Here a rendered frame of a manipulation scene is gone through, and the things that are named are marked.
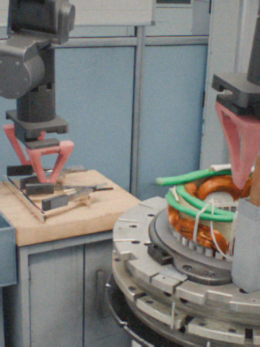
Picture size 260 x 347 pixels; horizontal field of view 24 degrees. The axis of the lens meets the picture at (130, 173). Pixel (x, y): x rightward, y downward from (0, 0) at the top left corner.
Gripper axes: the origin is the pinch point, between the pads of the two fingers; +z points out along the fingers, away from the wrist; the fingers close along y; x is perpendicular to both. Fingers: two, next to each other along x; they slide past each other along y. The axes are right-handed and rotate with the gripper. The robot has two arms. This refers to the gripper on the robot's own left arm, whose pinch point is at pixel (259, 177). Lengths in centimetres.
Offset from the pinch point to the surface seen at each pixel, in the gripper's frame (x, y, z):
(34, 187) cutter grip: 32.3, -15.7, 15.4
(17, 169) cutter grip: 41.1, -17.1, 16.3
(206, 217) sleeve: 5.1, -2.1, 6.8
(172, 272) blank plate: 2.8, -6.1, 11.8
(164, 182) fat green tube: 13.7, -3.7, 6.7
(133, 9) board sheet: 242, 65, 20
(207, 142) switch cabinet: 231, 110, 85
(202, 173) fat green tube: 17.2, 2.6, 7.1
